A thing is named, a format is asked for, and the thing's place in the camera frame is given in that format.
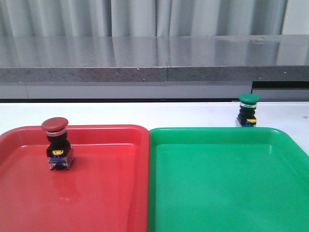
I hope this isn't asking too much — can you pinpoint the red plastic tray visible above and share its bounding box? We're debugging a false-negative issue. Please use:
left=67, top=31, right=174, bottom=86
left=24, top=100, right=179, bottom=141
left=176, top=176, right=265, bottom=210
left=0, top=125, right=149, bottom=232

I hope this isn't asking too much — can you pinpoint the red mushroom push button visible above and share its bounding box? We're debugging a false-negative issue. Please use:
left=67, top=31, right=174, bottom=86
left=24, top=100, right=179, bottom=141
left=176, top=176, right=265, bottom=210
left=41, top=117, right=74, bottom=170

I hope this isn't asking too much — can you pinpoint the green mushroom push button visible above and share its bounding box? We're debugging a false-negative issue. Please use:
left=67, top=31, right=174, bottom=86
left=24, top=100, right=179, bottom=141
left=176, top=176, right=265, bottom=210
left=236, top=93, right=260, bottom=127

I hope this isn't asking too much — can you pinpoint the grey granite counter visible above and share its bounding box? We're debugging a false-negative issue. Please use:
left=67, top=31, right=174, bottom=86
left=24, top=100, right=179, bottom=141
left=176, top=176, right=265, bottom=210
left=0, top=35, right=309, bottom=102

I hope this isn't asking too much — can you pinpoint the green plastic tray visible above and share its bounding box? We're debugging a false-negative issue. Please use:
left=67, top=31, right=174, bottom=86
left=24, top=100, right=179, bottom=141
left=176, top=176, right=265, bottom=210
left=148, top=128, right=309, bottom=232

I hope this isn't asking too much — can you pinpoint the white curtain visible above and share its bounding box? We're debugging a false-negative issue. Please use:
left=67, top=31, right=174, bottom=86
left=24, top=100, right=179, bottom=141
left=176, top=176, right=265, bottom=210
left=0, top=0, right=309, bottom=37

